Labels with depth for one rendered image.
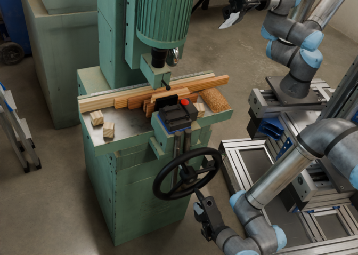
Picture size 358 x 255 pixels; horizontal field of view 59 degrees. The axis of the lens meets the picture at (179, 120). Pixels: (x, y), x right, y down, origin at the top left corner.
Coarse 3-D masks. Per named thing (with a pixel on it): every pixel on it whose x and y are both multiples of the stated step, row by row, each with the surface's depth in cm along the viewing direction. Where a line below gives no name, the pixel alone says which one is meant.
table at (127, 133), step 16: (112, 112) 124; (128, 112) 125; (208, 112) 132; (224, 112) 134; (96, 128) 117; (128, 128) 119; (144, 128) 120; (96, 144) 111; (112, 144) 114; (128, 144) 119
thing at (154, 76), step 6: (144, 54) 124; (150, 54) 125; (144, 60) 122; (150, 60) 122; (144, 66) 123; (150, 66) 119; (144, 72) 125; (150, 72) 119; (156, 72) 117; (162, 72) 118; (168, 72) 119; (150, 78) 121; (156, 78) 118; (162, 78) 119; (168, 78) 121; (150, 84) 122; (156, 84) 120; (162, 84) 122; (168, 84) 123
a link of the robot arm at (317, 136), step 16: (304, 128) 96; (320, 128) 89; (336, 128) 86; (304, 144) 92; (320, 144) 89; (288, 160) 97; (304, 160) 94; (272, 176) 100; (288, 176) 98; (240, 192) 111; (256, 192) 104; (272, 192) 101; (240, 208) 108; (256, 208) 105
